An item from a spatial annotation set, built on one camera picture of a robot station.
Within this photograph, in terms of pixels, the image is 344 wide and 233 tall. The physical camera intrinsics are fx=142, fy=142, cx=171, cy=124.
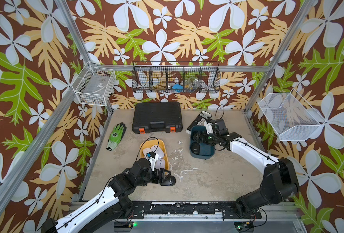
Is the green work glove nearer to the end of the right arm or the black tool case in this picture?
the black tool case

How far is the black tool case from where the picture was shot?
1.03 meters

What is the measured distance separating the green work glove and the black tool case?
0.32 feet

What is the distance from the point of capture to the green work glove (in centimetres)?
99
